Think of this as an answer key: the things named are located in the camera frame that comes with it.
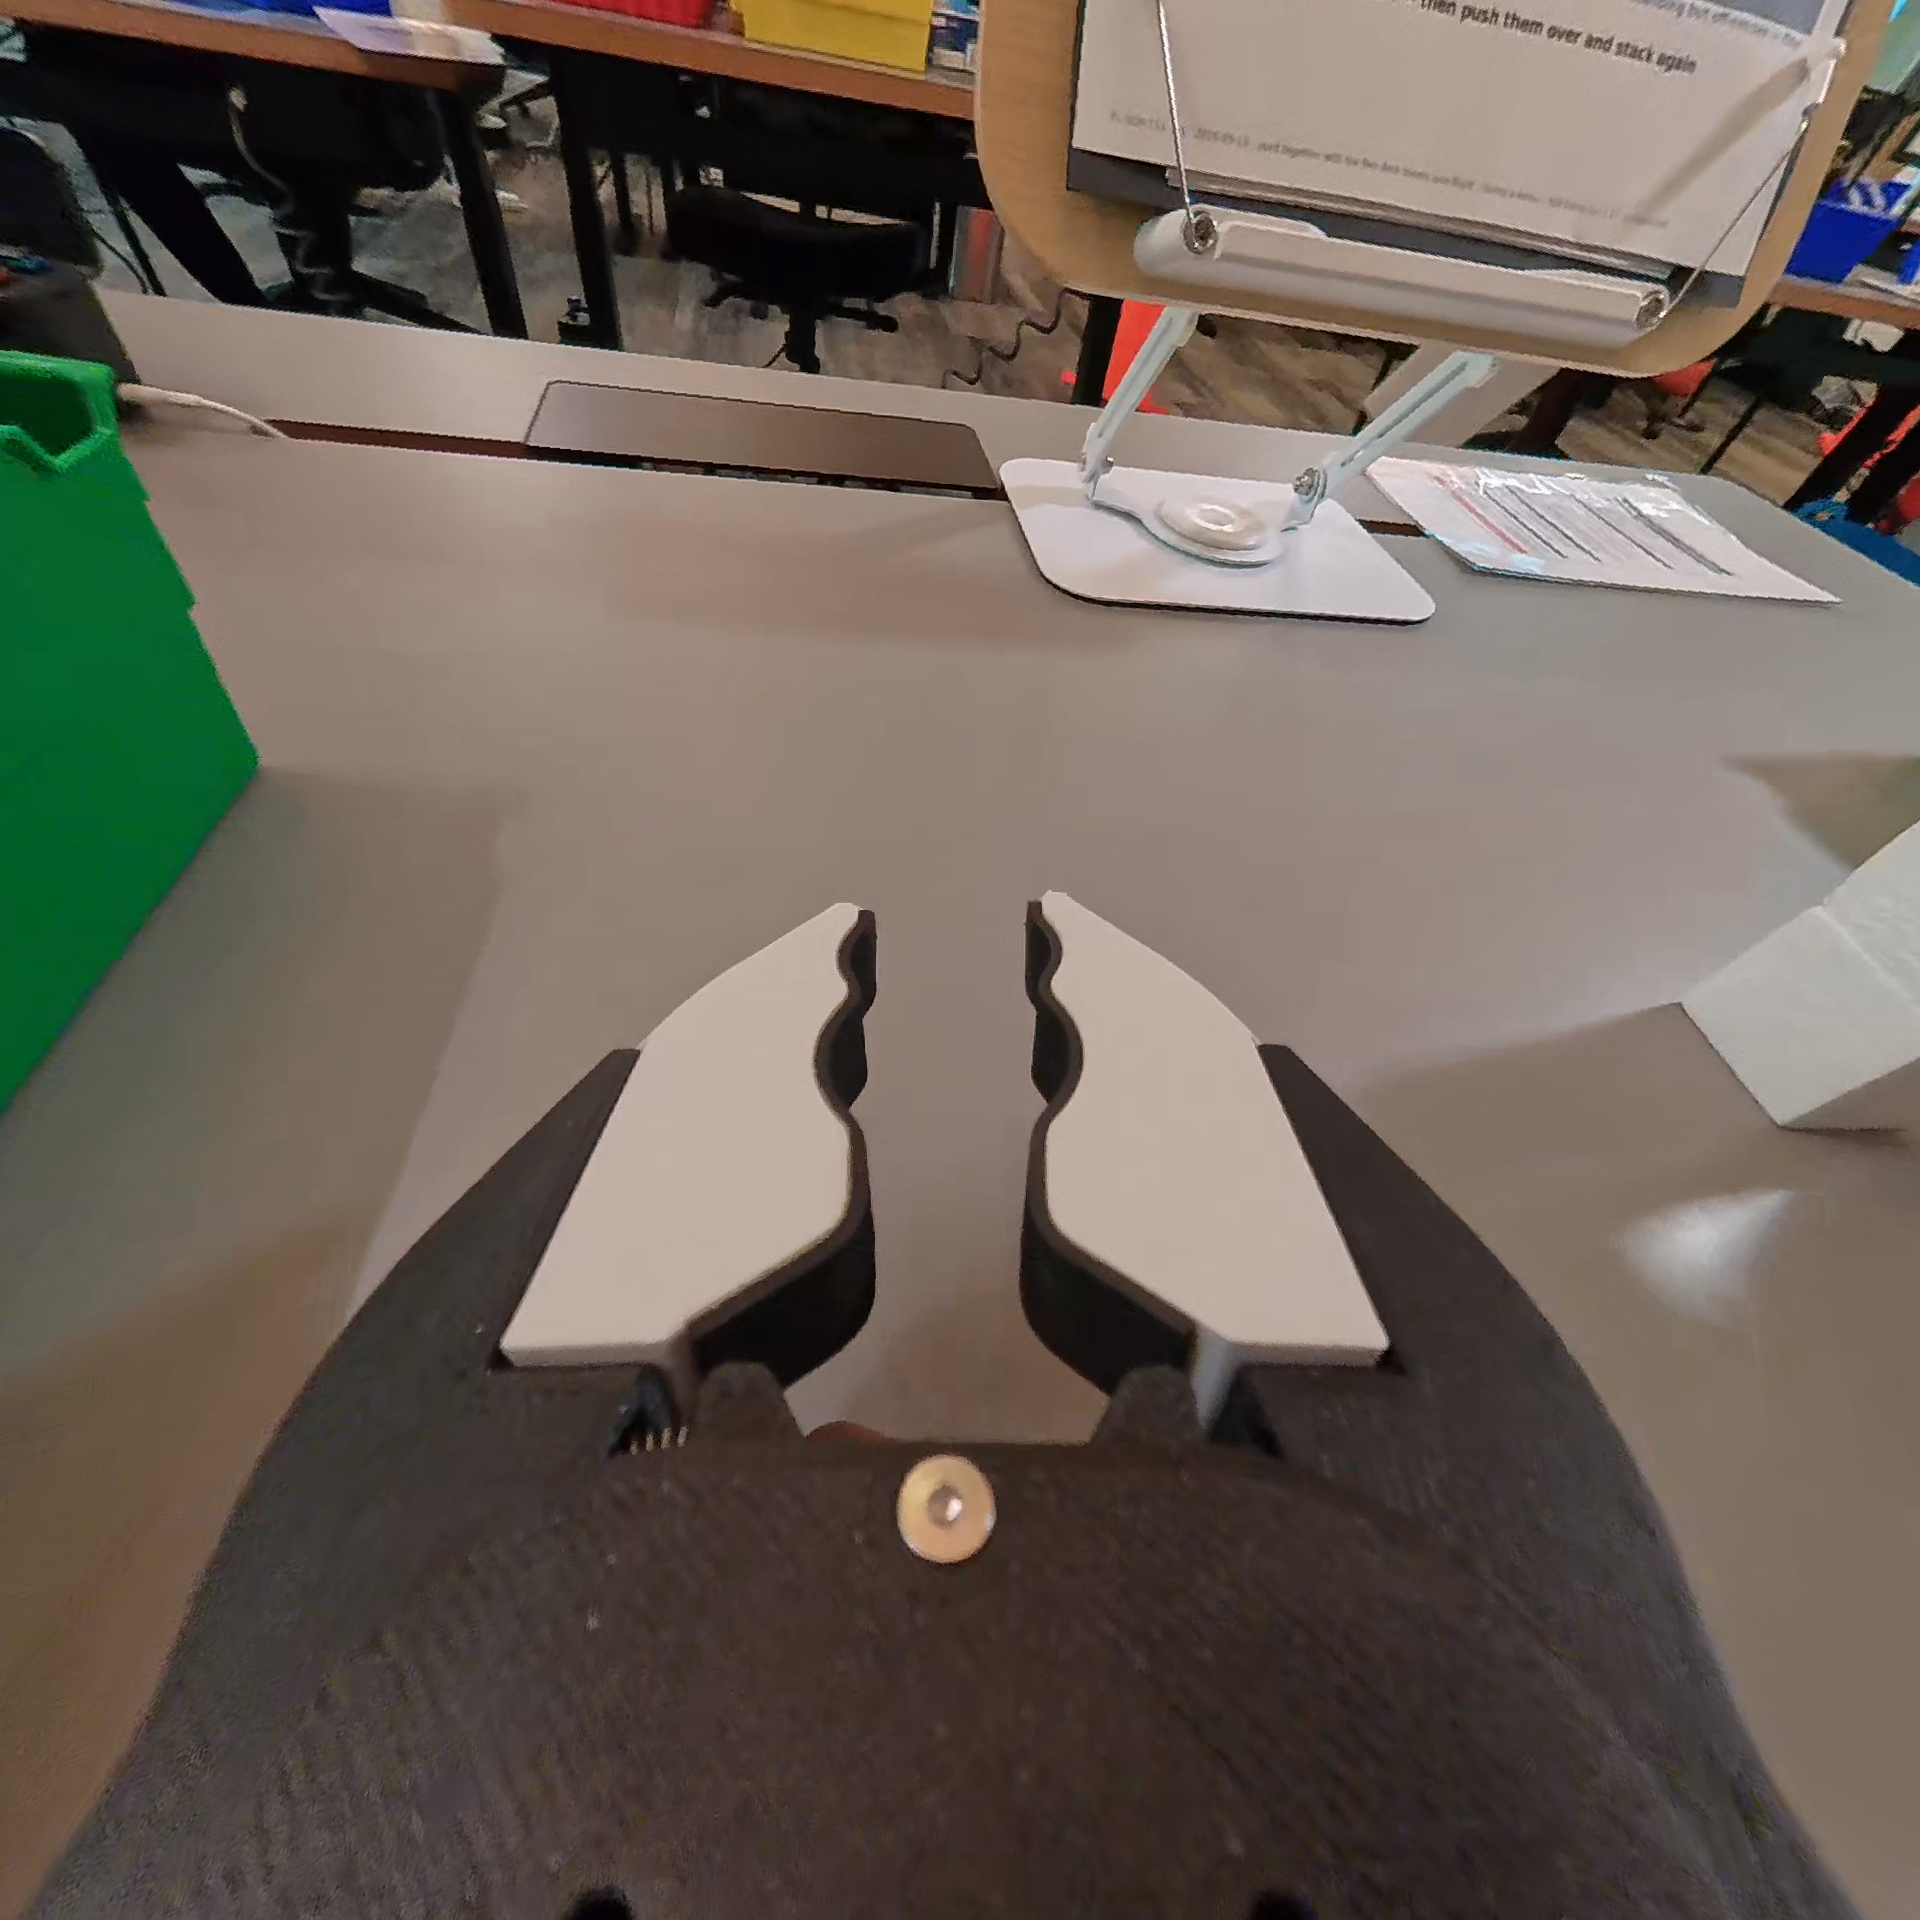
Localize grey desk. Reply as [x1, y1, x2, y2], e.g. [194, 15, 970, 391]
[0, 289, 1920, 1920]

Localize wooden document stand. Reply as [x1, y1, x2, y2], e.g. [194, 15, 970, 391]
[975, 0, 1900, 627]

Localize clear plastic bag with paper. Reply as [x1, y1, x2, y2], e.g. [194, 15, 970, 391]
[1364, 454, 1844, 605]

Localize green storage bin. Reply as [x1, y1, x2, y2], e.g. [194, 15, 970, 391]
[0, 350, 260, 1119]

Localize yellow storage bin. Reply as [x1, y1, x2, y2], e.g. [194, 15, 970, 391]
[731, 0, 934, 73]

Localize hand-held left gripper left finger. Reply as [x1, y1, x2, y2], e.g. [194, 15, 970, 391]
[495, 901, 879, 1433]

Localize small blue storage bin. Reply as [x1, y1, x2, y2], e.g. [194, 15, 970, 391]
[1785, 180, 1920, 289]

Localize black device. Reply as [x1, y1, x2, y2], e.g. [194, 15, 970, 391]
[0, 127, 140, 383]

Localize printed paper sheets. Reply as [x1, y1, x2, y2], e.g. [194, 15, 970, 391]
[1068, 0, 1863, 278]

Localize white foam cube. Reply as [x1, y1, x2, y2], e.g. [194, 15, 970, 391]
[1682, 823, 1920, 1130]

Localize orange plastic object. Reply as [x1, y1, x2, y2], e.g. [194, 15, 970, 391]
[1062, 300, 1203, 413]

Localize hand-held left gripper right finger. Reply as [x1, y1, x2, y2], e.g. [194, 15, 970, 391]
[1020, 892, 1394, 1450]

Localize dark desk cable panel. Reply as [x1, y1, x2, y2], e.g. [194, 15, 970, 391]
[526, 379, 1001, 489]

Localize black office chair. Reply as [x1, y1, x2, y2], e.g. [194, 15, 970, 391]
[660, 180, 932, 378]

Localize white cable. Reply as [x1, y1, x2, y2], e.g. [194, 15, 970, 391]
[117, 381, 287, 442]

